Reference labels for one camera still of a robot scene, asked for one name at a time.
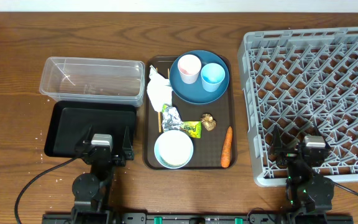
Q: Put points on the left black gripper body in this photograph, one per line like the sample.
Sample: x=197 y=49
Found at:
x=105 y=157

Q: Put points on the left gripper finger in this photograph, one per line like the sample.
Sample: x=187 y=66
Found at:
x=88 y=136
x=127 y=145

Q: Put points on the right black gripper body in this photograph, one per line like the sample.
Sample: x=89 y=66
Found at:
x=295 y=154

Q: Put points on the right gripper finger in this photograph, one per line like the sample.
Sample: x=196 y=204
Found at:
x=319 y=140
x=276 y=141

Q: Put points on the light blue bowl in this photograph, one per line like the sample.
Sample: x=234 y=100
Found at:
x=173 y=149

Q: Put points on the foil and yellow snack wrapper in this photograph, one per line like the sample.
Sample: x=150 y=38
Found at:
x=172 y=121

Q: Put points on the white napkin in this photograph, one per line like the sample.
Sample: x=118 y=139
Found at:
x=159 y=90

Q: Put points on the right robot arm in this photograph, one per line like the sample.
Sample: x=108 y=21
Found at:
x=309 y=193

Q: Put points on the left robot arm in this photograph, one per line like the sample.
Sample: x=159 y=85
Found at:
x=91 y=190

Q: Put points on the grey plastic dishwasher rack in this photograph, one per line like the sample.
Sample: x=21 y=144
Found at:
x=299 y=79

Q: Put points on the black plastic tray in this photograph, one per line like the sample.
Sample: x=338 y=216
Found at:
x=71 y=119

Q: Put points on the dark brown serving tray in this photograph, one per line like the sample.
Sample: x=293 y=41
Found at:
x=175 y=149

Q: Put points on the orange carrot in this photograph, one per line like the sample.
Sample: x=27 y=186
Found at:
x=226 y=151

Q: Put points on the clear plastic bin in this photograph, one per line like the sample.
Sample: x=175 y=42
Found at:
x=96 y=80

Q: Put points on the brown mushroom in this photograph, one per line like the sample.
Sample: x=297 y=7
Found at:
x=208 y=121

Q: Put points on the dark blue round plate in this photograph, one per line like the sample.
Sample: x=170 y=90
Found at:
x=195 y=93

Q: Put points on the light blue plastic cup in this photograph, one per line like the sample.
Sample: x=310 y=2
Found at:
x=212 y=75

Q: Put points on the pink plastic cup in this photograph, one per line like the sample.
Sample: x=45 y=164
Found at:
x=189 y=67

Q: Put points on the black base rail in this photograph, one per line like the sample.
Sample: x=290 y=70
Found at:
x=142 y=218

